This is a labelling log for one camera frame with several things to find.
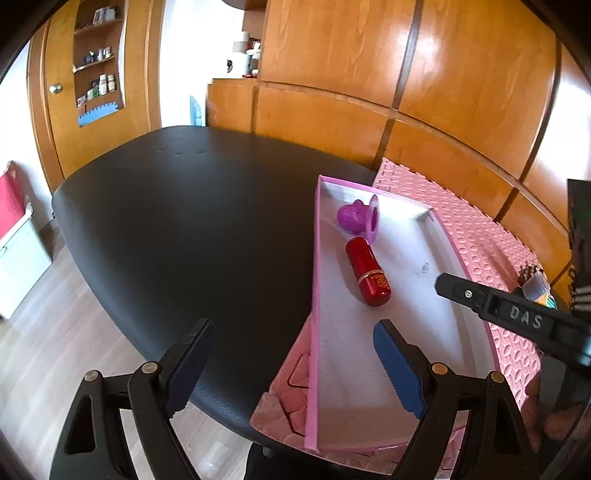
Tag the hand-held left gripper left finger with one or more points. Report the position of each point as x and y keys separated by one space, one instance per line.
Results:
x=189 y=364

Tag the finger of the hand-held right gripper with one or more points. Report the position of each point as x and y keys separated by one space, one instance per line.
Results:
x=498 y=309

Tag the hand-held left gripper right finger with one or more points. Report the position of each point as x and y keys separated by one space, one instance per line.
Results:
x=399 y=369

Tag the pink shallow box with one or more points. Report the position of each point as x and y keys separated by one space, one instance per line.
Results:
x=415 y=286

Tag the pink foam mat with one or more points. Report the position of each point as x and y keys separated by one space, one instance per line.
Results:
x=485 y=221

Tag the red lipstick tube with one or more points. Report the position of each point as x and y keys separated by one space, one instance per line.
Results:
x=367 y=272

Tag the purple plastic toy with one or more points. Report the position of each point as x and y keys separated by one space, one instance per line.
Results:
x=351 y=217

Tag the white storage box red lid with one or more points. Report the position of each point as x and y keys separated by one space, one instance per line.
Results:
x=18 y=258

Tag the blue foam tile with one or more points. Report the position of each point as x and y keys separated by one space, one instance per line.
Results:
x=196 y=110

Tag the blue foam mat piece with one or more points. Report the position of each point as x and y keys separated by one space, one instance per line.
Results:
x=99 y=116

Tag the row of small jars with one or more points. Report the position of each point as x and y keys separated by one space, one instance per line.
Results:
x=104 y=86

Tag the wooden shelf cabinet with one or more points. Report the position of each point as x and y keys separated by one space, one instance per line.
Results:
x=138 y=69

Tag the wooden wardrobe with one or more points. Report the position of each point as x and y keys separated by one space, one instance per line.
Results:
x=332 y=46

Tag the white container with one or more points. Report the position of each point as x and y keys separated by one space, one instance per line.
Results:
x=244 y=63

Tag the round metal door knob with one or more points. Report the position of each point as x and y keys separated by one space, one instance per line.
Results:
x=56 y=88

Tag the small dark figurines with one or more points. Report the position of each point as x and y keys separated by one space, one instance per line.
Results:
x=98 y=55

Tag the white tape roll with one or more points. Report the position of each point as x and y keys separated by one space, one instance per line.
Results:
x=242 y=36

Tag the small white boxes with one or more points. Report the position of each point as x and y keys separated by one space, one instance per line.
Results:
x=105 y=14

